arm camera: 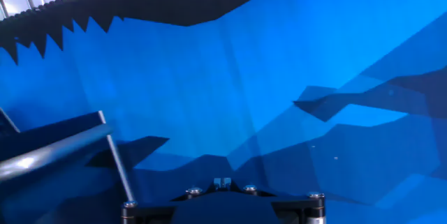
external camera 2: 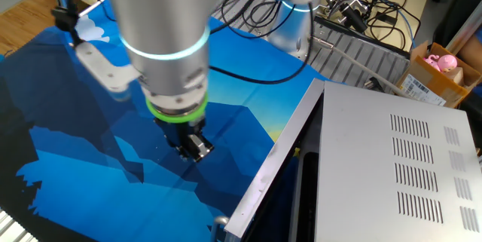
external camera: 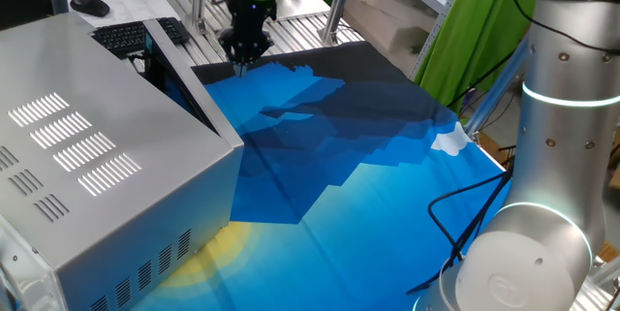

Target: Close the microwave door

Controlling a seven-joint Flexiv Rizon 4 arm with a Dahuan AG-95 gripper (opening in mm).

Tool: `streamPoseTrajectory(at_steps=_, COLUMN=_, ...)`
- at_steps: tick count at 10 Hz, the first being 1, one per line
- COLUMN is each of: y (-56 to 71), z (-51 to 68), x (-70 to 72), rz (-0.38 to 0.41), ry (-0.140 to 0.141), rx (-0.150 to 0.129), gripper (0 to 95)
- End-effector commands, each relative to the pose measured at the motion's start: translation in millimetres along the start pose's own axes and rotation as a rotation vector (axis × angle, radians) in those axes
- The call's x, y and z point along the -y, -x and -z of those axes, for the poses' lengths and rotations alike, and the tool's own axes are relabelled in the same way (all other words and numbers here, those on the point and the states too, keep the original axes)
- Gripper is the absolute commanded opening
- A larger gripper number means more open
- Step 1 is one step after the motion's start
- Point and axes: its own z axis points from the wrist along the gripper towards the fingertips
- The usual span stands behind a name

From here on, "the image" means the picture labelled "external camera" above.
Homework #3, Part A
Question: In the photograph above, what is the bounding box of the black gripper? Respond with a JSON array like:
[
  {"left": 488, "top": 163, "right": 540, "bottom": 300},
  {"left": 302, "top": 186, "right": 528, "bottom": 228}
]
[{"left": 217, "top": 0, "right": 278, "bottom": 78}]

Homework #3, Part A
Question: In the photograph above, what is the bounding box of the microwave door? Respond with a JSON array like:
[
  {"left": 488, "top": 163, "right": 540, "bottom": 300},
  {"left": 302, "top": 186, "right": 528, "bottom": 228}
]
[{"left": 142, "top": 18, "right": 245, "bottom": 150}]

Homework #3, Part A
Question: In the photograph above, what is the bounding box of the silver microwave oven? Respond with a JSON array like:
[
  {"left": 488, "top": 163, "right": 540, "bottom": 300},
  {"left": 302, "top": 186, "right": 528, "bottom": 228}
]
[{"left": 0, "top": 13, "right": 245, "bottom": 311}]

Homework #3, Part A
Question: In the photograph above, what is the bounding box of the white paper sheet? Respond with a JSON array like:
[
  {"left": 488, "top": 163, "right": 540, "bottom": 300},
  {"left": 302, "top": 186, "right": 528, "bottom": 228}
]
[{"left": 67, "top": 0, "right": 181, "bottom": 29}]

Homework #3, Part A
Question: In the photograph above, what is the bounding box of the black keyboard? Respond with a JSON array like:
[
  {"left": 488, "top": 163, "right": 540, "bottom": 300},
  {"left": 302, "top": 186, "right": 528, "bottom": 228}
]
[{"left": 90, "top": 16, "right": 192, "bottom": 58}]

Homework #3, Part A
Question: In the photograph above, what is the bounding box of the blue landscape print cloth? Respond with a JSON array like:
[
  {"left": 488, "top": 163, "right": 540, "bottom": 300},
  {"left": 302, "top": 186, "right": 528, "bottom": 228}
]
[{"left": 130, "top": 42, "right": 510, "bottom": 311}]

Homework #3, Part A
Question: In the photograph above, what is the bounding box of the white foam box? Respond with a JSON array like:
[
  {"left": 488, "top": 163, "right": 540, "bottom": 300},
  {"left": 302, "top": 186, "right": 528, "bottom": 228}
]
[{"left": 342, "top": 0, "right": 438, "bottom": 61}]

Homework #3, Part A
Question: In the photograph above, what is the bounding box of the black computer mouse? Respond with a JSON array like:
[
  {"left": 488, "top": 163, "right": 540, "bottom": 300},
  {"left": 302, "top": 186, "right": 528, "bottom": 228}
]
[{"left": 70, "top": 0, "right": 111, "bottom": 18}]

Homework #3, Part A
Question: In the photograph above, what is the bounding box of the green fabric curtain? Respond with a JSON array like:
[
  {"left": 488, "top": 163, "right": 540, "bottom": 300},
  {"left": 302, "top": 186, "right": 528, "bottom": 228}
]
[{"left": 414, "top": 0, "right": 542, "bottom": 114}]

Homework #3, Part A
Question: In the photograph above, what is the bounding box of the black cable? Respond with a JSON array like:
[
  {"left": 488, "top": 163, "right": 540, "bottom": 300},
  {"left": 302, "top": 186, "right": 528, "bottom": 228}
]
[
  {"left": 405, "top": 166, "right": 515, "bottom": 297},
  {"left": 491, "top": 0, "right": 620, "bottom": 55}
]

